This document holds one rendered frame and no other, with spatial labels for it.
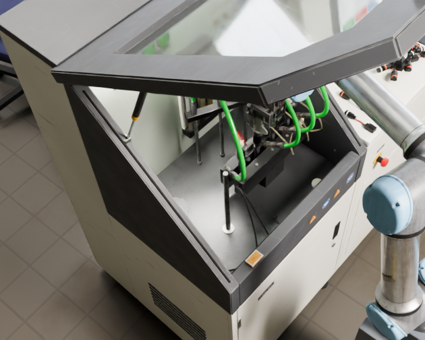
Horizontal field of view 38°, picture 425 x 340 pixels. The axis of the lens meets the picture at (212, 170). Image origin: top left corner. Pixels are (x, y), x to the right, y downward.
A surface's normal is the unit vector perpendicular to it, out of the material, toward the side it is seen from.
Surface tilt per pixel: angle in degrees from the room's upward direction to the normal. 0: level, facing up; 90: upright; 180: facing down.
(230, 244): 0
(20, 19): 0
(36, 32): 0
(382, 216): 83
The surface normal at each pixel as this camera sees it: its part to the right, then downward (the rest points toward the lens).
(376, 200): -0.84, 0.38
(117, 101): 0.74, 0.52
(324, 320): -0.05, -0.59
